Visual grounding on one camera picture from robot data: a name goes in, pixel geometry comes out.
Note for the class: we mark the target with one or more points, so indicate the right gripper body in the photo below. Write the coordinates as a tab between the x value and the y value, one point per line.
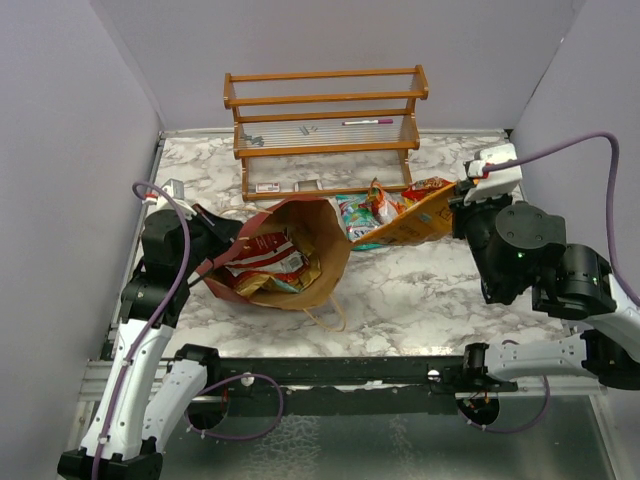
472	221

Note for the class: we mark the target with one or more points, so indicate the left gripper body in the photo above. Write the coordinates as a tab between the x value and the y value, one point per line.
207	239

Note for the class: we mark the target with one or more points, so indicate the large orange snack bag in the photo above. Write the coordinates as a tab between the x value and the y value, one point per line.
427	220

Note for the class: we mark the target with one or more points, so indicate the red nut snack bag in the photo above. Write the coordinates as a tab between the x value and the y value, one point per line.
422	188

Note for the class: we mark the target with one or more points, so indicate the red white chip bag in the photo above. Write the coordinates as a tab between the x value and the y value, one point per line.
271	252

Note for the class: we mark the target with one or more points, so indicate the red brown paper bag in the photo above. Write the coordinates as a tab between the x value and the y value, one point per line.
314	227

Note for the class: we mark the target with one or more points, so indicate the small orange candy packet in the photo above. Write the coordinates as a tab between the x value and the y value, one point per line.
384	208

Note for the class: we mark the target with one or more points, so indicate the gold snack bag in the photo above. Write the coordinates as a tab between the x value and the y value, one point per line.
247	283

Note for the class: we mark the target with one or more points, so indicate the green Fox's mint bag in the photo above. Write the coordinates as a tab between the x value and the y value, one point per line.
358	220

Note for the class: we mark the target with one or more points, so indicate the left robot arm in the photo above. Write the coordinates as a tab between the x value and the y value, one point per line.
133	422

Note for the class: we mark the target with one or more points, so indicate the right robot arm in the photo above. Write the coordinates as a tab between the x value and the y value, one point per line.
518	247

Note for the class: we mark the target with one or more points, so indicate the small red white card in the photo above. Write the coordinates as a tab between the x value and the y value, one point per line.
267	187

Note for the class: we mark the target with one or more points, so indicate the grey clips on rack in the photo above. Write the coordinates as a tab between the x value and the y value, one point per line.
277	134

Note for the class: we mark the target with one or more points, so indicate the pink white marker pen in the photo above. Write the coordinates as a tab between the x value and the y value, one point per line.
368	121

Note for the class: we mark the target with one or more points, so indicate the wooden two-tier rack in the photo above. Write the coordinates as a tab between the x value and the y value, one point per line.
325	99

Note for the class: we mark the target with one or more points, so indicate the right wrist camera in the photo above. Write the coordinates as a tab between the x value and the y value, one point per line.
491	185

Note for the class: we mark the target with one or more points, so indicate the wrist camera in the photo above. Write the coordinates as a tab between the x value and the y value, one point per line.
175	189
491	185

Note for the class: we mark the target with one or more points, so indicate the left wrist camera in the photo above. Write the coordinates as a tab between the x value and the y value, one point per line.
175	189

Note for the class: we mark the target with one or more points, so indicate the small white frame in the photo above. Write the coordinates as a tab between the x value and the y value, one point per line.
308	186

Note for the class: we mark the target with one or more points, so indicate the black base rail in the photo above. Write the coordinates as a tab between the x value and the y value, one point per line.
365	385

